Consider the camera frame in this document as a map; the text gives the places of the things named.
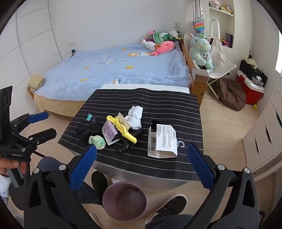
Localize person's right leg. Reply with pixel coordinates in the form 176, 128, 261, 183
145, 213, 199, 229

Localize beige folded cloth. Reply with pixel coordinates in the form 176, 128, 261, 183
27, 74, 44, 93

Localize black striped table mat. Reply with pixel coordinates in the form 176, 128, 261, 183
58, 88, 204, 182

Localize pink whale plush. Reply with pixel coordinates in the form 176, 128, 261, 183
149, 41, 175, 56

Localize beige bed skirt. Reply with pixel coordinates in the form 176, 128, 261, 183
26, 87, 88, 117

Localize green white cloth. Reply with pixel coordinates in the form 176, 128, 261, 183
88, 135, 106, 150

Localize teal unicorn plush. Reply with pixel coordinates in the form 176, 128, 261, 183
189, 33, 214, 70

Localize red cooler box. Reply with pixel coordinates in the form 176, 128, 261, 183
236, 70, 265, 105

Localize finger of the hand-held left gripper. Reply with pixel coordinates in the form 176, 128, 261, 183
10, 112, 49, 141
13, 128, 57, 152

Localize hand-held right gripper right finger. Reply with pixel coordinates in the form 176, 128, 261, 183
187, 143, 265, 229

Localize green striped plush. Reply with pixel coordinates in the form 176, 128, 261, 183
153, 31, 174, 44

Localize wooden bed frame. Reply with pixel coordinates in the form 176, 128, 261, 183
179, 40, 210, 106

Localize black fabric strip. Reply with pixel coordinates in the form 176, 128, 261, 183
77, 124, 104, 136

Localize person's left forearm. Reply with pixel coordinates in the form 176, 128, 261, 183
0, 176, 11, 205

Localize brown beanbag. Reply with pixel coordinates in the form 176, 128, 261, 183
217, 78, 246, 112

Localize white folding chair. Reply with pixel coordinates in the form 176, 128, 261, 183
184, 19, 237, 100

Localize purple printed card box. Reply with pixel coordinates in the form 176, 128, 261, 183
101, 122, 118, 146

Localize white drawer cabinet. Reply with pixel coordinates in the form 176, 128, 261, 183
242, 79, 282, 174

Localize rainbow bubble bag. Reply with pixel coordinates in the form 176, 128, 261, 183
193, 20, 205, 34

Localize black left slipper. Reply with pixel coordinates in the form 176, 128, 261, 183
91, 171, 113, 204

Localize pink trash bin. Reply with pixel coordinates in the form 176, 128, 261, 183
102, 181, 148, 222

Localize black bent metal tool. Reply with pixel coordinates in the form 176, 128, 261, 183
117, 130, 143, 153

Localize window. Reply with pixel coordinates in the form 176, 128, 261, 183
275, 29, 282, 73

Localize black right slipper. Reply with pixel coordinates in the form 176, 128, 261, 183
145, 194, 188, 225

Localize bed with blue cover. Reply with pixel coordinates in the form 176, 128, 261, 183
33, 43, 192, 102

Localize pink purple plush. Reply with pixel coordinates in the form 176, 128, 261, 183
146, 30, 157, 42

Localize black bag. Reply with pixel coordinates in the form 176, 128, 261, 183
239, 59, 268, 86

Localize black slipper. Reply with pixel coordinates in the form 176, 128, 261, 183
91, 171, 113, 204
145, 194, 188, 225

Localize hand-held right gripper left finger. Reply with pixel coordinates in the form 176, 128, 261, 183
24, 144, 104, 229

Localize row of small plush toys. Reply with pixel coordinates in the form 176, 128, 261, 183
208, 0, 234, 15

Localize person's left hand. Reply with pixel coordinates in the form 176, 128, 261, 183
0, 157, 26, 177

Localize hanging lanyards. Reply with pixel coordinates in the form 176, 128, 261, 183
193, 0, 204, 21

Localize white paper package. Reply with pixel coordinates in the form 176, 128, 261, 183
147, 124, 185, 159

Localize black white plush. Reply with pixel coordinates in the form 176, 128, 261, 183
168, 29, 183, 41

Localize white plush toy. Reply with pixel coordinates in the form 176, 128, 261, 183
141, 39, 159, 52

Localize white wall shelf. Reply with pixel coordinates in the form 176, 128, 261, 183
207, 0, 236, 49

